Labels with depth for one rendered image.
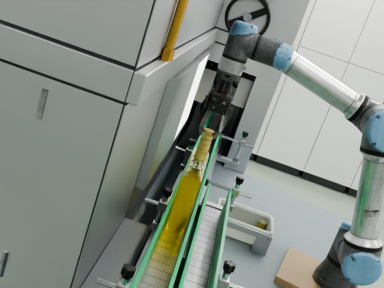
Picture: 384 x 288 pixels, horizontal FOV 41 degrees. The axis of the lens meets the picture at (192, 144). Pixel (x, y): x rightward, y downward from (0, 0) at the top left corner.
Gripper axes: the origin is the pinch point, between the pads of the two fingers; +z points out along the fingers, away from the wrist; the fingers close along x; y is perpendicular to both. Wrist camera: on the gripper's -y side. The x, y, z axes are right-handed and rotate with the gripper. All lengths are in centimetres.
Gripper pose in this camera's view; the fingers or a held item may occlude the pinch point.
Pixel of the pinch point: (208, 132)
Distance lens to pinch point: 160.1
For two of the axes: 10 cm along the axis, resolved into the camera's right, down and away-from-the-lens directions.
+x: 9.4, 3.4, -0.6
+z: -3.1, 9.1, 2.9
